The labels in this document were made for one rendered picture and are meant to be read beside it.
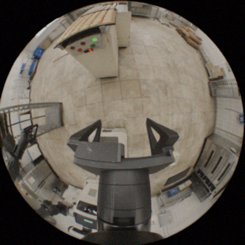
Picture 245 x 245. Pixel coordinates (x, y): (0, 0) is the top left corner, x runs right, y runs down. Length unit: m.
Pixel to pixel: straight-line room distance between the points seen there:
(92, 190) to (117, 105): 1.07
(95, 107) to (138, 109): 0.68
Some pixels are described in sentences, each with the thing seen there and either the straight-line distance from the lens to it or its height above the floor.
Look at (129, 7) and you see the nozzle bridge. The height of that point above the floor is 0.90.
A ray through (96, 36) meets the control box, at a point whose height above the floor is 0.84.
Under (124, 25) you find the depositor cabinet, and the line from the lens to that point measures 1.27.
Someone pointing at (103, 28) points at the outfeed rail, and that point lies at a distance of 0.49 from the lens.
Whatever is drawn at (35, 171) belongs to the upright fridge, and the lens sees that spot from 3.71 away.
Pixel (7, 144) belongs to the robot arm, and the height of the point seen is 1.15.
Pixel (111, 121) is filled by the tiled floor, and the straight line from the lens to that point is 1.12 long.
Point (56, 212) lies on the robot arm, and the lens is 0.66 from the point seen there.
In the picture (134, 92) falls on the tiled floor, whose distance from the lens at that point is 1.13.
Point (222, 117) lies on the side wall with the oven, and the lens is 3.77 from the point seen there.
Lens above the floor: 1.09
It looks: 77 degrees down
